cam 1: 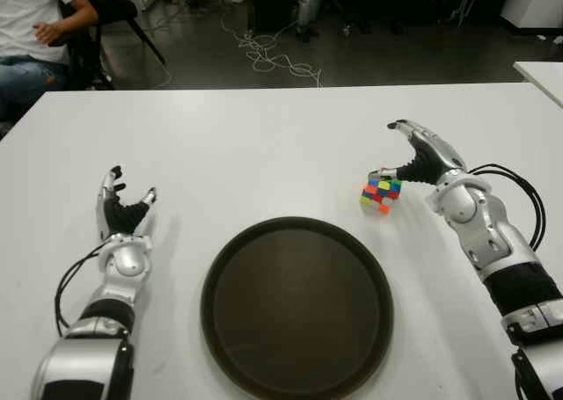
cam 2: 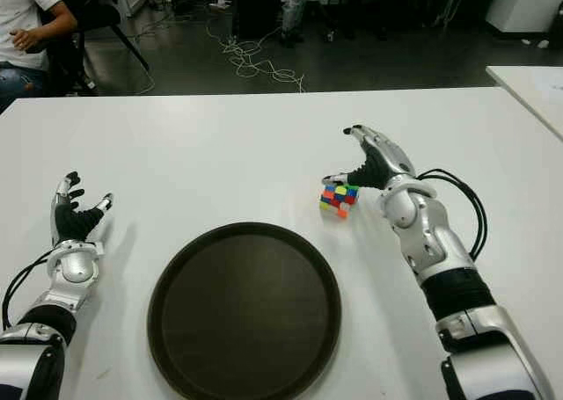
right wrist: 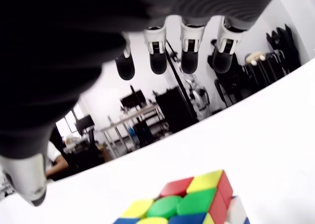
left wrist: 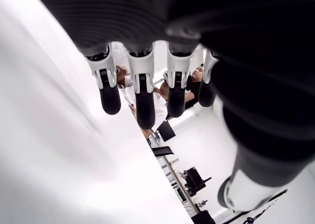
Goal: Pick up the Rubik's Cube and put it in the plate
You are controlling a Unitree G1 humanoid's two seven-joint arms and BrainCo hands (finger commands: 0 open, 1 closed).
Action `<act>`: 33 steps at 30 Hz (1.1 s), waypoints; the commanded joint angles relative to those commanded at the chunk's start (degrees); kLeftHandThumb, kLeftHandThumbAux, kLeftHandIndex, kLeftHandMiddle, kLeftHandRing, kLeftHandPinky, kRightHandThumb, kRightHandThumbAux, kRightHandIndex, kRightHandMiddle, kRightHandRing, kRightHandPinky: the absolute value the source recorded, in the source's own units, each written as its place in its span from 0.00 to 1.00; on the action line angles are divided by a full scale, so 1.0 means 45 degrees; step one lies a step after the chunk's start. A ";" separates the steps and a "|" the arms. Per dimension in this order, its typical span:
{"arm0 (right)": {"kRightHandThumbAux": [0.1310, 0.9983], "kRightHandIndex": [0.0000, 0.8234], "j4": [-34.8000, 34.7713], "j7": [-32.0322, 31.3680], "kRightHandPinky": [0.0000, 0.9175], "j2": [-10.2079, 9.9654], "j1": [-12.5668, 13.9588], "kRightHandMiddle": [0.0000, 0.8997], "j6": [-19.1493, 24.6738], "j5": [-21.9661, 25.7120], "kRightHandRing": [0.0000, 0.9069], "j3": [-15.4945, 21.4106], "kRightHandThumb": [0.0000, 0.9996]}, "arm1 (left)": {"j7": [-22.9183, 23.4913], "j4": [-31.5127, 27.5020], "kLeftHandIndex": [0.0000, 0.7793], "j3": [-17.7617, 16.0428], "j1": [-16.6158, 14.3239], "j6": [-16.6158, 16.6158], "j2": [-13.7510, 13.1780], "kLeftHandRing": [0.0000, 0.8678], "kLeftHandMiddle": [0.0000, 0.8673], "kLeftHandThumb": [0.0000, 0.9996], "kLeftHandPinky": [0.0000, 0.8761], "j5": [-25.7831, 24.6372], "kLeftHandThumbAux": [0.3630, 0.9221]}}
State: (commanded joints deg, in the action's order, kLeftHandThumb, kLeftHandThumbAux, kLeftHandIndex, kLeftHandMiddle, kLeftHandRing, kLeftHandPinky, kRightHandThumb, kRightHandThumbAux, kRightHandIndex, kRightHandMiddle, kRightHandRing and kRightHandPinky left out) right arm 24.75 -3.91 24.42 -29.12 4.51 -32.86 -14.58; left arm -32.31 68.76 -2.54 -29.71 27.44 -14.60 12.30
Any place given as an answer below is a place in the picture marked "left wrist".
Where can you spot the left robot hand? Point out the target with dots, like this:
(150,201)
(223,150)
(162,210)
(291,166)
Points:
(221,24)

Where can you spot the person in black shirt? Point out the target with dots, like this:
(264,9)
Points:
(197,73)

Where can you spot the white handheld device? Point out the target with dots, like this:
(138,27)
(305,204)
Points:
(166,77)

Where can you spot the person in white shirt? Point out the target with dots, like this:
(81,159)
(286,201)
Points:
(161,108)

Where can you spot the black flat tablet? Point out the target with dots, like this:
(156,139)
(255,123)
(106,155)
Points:
(162,150)

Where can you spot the long metal workbench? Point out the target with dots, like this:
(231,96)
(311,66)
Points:
(172,169)

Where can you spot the black bench device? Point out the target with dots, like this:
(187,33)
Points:
(193,178)

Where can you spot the black tripod stand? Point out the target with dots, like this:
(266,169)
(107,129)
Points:
(278,195)

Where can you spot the black box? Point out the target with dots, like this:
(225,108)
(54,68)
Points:
(203,217)

